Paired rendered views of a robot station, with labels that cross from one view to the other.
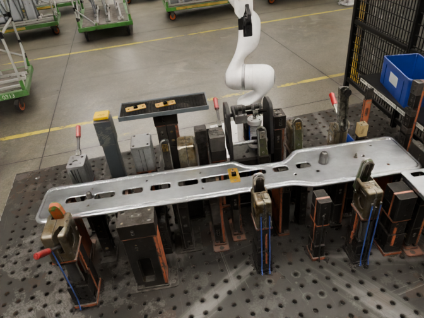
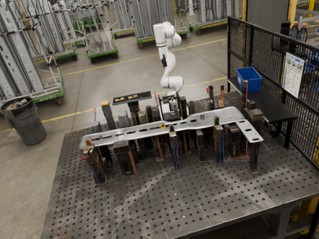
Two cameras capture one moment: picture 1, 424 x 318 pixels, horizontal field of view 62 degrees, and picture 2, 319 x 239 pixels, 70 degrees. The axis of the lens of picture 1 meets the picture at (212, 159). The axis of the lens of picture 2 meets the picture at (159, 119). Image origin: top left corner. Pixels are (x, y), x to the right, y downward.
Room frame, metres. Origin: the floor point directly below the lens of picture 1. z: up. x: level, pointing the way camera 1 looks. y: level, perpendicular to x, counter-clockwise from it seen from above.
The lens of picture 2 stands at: (-0.58, -0.15, 2.07)
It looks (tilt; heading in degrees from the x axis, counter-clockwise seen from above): 32 degrees down; 3
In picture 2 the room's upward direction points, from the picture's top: 10 degrees counter-clockwise
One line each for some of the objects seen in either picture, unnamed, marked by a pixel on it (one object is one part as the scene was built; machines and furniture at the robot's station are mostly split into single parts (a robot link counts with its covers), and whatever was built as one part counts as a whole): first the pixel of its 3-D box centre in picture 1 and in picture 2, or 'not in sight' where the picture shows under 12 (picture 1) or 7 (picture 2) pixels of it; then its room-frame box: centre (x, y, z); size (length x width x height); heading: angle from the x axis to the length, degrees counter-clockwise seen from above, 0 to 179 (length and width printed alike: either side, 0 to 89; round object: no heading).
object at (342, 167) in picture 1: (229, 178); (160, 127); (1.03, -0.05, 1.00); 1.38 x 0.22 x 0.02; 94
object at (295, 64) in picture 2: not in sight; (293, 75); (1.01, -1.10, 1.30); 0.23 x 0.02 x 0.31; 4
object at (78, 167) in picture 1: (89, 195); (100, 139); (1.17, 0.53, 0.88); 0.11 x 0.10 x 0.36; 4
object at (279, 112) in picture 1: (276, 154); (184, 117); (1.27, -0.28, 0.91); 0.07 x 0.05 x 0.42; 4
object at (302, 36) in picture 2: not in sight; (302, 38); (1.11, -1.18, 1.53); 0.06 x 0.06 x 0.20
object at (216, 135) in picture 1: (219, 169); (158, 125); (1.23, -0.03, 0.89); 0.13 x 0.11 x 0.38; 4
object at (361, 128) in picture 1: (356, 160); (221, 118); (1.20, -0.61, 0.88); 0.04 x 0.04 x 0.36; 4
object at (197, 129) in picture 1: (204, 167); (152, 124); (1.25, 0.03, 0.90); 0.05 x 0.05 x 0.40; 4
